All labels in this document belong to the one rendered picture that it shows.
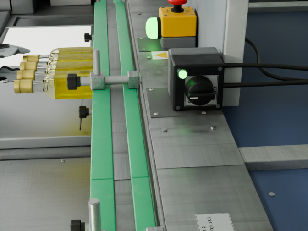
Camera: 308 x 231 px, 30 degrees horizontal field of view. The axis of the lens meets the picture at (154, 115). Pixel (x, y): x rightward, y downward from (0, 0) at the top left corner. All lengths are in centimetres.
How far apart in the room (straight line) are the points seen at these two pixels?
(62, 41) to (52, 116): 59
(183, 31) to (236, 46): 25
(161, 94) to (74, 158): 50
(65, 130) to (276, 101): 64
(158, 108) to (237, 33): 17
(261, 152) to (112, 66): 44
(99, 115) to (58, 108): 65
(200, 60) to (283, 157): 20
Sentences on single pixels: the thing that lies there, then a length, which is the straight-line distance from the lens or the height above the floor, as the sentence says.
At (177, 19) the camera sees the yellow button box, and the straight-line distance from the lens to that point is 116.
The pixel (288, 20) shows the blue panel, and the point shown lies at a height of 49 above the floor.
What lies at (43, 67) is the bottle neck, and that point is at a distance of 152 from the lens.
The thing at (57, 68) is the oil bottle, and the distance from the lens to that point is 144.
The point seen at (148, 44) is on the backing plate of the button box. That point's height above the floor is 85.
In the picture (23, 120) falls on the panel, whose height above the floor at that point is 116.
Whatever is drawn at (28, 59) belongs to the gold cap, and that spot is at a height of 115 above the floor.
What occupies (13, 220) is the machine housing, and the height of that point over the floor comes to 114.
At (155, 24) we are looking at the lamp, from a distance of 118.
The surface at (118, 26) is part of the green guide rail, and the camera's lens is 138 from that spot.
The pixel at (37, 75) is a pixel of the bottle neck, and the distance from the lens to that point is 146.
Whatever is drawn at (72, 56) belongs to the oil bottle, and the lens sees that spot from 151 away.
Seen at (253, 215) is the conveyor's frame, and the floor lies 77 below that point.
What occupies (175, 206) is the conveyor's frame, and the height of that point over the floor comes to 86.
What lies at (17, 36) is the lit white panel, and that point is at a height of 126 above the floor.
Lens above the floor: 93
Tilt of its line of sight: 4 degrees down
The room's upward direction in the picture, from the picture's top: 92 degrees counter-clockwise
